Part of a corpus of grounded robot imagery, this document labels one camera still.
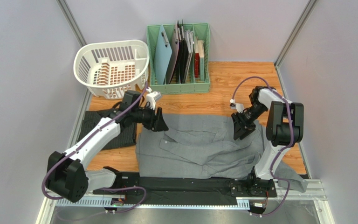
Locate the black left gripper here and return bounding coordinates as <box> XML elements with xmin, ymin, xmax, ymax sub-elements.
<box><xmin>131</xmin><ymin>103</ymin><xmax>169</xmax><ymax>132</ymax></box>

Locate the grey long sleeve shirt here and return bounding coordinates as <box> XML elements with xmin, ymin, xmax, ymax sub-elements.
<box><xmin>135</xmin><ymin>113</ymin><xmax>309</xmax><ymax>193</ymax></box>

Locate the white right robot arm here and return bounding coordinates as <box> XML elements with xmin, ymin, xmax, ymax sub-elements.
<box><xmin>230</xmin><ymin>86</ymin><xmax>304</xmax><ymax>180</ymax></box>

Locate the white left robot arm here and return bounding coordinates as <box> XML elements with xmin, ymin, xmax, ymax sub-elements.
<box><xmin>41</xmin><ymin>88</ymin><xmax>169</xmax><ymax>203</ymax></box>

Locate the dark striped folded shirt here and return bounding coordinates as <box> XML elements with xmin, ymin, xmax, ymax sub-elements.
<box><xmin>76</xmin><ymin>110</ymin><xmax>137</xmax><ymax>150</ymax></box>

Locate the pink grey clipboard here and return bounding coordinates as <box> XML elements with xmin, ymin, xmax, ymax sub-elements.
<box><xmin>165</xmin><ymin>21</ymin><xmax>181</xmax><ymax>84</ymax></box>

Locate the light blue clipboard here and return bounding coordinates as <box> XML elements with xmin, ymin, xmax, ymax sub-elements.
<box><xmin>153</xmin><ymin>25</ymin><xmax>172</xmax><ymax>85</ymax></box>

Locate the green file organizer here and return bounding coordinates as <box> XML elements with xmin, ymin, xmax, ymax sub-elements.
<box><xmin>146</xmin><ymin>21</ymin><xmax>210</xmax><ymax>94</ymax></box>

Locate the white plastic laundry basket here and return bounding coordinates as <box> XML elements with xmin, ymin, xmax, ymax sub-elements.
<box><xmin>73</xmin><ymin>40</ymin><xmax>150</xmax><ymax>99</ymax></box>

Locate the black folder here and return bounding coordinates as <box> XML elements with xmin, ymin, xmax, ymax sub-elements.
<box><xmin>176</xmin><ymin>21</ymin><xmax>187</xmax><ymax>84</ymax></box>

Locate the red book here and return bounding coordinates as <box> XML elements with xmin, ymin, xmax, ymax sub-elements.
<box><xmin>193</xmin><ymin>36</ymin><xmax>200</xmax><ymax>78</ymax></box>

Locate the teal book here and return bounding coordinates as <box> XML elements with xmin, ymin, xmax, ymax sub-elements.
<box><xmin>198</xmin><ymin>40</ymin><xmax>205</xmax><ymax>81</ymax></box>

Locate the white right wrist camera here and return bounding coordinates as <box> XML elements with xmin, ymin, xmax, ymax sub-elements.
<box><xmin>229</xmin><ymin>99</ymin><xmax>245</xmax><ymax>113</ymax></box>

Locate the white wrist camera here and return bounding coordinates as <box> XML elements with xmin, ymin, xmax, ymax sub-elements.
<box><xmin>229</xmin><ymin>99</ymin><xmax>245</xmax><ymax>113</ymax></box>
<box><xmin>145</xmin><ymin>91</ymin><xmax>162</xmax><ymax>110</ymax></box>

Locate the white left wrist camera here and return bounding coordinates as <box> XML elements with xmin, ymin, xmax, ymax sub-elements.
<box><xmin>145</xmin><ymin>91</ymin><xmax>162</xmax><ymax>110</ymax></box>

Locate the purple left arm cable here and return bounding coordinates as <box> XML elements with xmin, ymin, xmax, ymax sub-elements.
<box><xmin>41</xmin><ymin>81</ymin><xmax>150</xmax><ymax>215</ymax></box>

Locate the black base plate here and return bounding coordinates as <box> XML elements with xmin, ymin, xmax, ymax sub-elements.
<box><xmin>92</xmin><ymin>169</ymin><xmax>309</xmax><ymax>206</ymax></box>

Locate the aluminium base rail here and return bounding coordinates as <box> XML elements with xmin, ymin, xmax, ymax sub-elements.
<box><xmin>53</xmin><ymin>179</ymin><xmax>326</xmax><ymax>209</ymax></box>

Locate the white slotted cable duct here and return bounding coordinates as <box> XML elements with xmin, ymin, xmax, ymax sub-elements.
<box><xmin>55</xmin><ymin>197</ymin><xmax>250</xmax><ymax>210</ymax></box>

